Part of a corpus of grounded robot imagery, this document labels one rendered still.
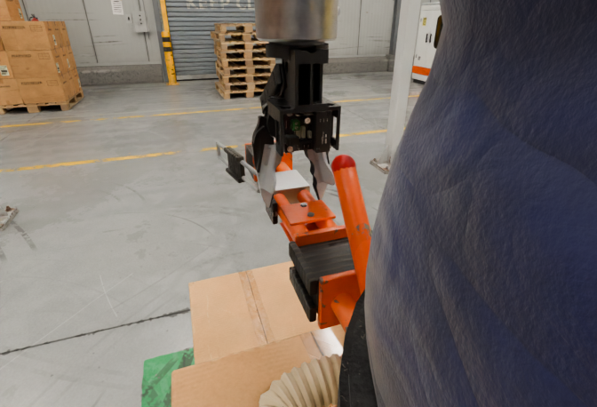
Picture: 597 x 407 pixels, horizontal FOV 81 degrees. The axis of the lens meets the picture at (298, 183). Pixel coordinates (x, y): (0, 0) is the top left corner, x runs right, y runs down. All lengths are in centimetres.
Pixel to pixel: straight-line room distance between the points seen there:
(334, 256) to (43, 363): 179
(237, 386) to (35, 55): 669
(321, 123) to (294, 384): 26
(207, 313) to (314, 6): 98
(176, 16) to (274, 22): 891
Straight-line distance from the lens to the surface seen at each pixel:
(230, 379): 52
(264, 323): 112
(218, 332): 112
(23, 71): 707
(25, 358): 211
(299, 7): 38
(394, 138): 355
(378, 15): 1084
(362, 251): 31
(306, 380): 35
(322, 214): 45
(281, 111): 37
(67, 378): 194
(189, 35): 929
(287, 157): 64
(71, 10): 957
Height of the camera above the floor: 136
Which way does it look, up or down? 25 degrees down
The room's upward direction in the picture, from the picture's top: straight up
